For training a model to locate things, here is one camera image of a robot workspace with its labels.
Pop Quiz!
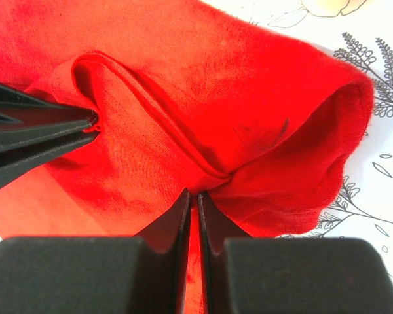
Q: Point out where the floral patterned table mat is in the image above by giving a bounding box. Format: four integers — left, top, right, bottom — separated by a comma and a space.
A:
212, 1, 393, 283

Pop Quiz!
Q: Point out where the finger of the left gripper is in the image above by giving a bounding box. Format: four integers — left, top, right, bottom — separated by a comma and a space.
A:
0, 120, 98, 189
0, 83, 98, 130

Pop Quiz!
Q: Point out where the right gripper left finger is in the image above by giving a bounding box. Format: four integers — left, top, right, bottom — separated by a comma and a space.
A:
0, 190, 191, 313

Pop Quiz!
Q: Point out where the red t shirt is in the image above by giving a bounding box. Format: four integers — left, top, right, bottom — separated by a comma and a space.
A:
0, 0, 376, 314

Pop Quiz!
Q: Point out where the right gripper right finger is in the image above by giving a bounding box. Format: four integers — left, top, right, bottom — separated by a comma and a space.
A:
198, 193, 393, 313

